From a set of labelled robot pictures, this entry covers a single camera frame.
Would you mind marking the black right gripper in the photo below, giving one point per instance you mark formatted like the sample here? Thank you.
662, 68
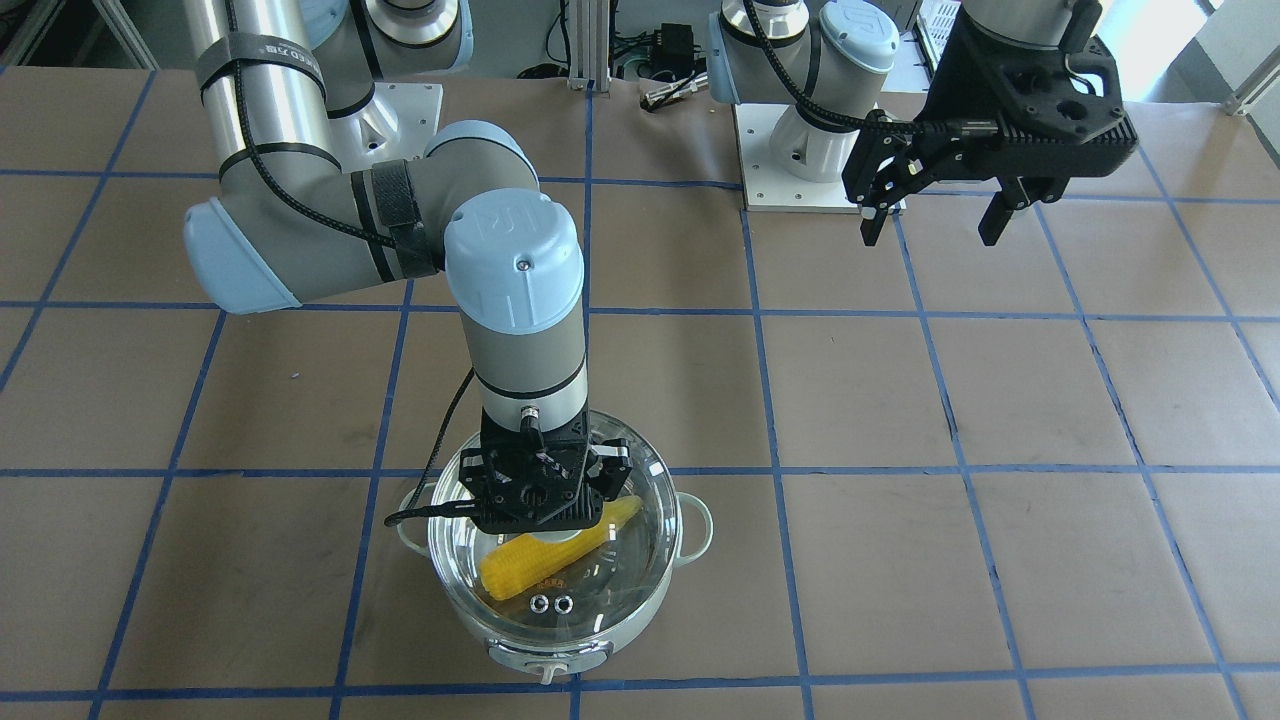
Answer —
612, 470

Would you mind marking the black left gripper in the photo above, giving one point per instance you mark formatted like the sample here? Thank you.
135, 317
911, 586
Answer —
948, 100

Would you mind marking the yellow corn cob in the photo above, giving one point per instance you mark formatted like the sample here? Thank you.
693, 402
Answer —
519, 564

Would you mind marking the glass pot lid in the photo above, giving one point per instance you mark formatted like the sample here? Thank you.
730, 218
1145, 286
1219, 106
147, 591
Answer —
591, 595

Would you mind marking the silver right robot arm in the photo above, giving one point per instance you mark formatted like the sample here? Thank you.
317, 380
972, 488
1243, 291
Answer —
333, 181

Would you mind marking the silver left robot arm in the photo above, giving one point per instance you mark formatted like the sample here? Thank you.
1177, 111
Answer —
831, 66

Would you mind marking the pale green cooking pot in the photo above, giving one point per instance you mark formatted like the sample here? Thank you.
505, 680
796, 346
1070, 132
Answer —
547, 661

